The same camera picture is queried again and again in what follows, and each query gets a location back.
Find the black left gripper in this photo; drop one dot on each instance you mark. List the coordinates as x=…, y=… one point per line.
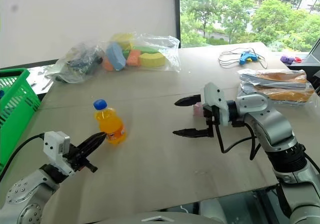
x=76, y=160

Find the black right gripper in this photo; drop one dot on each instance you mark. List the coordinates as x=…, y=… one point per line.
x=210, y=126

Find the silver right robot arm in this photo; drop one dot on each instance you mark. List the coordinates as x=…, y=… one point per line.
x=272, y=124

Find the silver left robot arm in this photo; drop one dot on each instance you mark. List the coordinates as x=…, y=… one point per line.
x=22, y=196

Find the clear bag of dark items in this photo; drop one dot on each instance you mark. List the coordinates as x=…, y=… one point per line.
x=77, y=64

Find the green plastic basket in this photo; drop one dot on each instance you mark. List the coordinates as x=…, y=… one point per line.
x=17, y=101

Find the small pink block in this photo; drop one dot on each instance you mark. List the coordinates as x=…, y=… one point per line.
x=198, y=111

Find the orange soda bottle blue cap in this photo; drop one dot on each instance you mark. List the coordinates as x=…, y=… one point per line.
x=112, y=126

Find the large yellow-green sponge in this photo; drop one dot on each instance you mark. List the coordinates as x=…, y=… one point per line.
x=152, y=60

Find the clear bag of coloured sponges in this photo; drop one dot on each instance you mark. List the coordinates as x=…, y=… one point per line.
x=170, y=51

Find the green sponge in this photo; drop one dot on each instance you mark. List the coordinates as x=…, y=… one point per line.
x=146, y=49

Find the pink orange sponge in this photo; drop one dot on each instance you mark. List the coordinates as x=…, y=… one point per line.
x=133, y=58

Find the small orange sponge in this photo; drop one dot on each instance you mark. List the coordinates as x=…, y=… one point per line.
x=108, y=64

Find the blue sponge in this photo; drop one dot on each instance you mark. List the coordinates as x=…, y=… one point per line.
x=115, y=56

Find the bread loaf in plastic bag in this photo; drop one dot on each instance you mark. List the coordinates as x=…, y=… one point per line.
x=280, y=85

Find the yellow sponge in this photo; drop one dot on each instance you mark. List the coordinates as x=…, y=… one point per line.
x=122, y=40

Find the green trees outside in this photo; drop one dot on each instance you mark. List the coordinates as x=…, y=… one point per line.
x=237, y=16

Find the purple toy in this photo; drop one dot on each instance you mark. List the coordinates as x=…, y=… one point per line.
x=287, y=59

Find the red scissors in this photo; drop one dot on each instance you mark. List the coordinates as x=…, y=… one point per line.
x=298, y=59

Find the grey laptop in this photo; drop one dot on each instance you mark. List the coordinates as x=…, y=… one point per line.
x=313, y=52

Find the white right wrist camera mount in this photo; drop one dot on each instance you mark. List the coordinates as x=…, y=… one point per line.
x=216, y=96

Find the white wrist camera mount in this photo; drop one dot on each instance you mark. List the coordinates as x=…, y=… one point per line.
x=53, y=146
x=216, y=96

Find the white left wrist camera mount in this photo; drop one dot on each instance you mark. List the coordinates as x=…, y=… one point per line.
x=53, y=146

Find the black window frame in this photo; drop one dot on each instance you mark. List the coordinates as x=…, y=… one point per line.
x=177, y=14

